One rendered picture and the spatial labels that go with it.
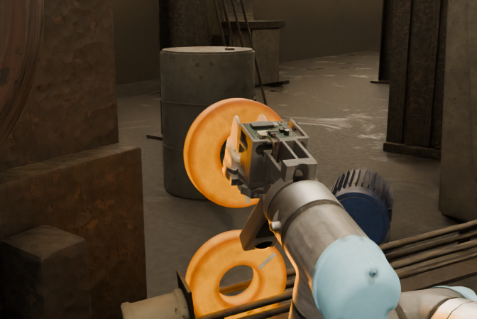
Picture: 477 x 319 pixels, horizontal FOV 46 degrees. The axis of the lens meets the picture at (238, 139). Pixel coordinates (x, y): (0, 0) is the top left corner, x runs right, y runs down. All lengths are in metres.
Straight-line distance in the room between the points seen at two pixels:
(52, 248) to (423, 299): 0.46
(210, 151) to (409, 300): 0.32
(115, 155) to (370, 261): 0.55
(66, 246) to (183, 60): 2.51
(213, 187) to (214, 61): 2.44
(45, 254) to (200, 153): 0.24
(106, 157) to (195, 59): 2.30
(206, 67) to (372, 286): 2.75
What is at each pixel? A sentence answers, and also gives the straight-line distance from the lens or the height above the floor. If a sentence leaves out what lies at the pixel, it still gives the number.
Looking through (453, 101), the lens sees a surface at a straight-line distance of 3.08.
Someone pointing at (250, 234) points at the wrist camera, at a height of 0.83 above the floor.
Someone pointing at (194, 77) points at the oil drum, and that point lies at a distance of 3.20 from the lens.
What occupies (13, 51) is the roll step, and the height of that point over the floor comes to 1.06.
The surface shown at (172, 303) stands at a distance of 0.83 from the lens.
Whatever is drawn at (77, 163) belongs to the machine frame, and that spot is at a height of 0.87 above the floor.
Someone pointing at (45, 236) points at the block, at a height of 0.80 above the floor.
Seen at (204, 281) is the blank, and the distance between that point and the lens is 0.83.
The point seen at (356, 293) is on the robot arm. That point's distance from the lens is 0.49.
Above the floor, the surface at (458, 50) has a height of 0.91.
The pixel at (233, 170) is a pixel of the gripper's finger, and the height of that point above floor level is 0.91.
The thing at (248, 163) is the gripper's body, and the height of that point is 0.93.
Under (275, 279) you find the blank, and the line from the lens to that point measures 0.87.
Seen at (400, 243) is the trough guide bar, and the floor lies 0.71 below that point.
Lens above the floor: 1.10
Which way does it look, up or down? 13 degrees down
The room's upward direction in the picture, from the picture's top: straight up
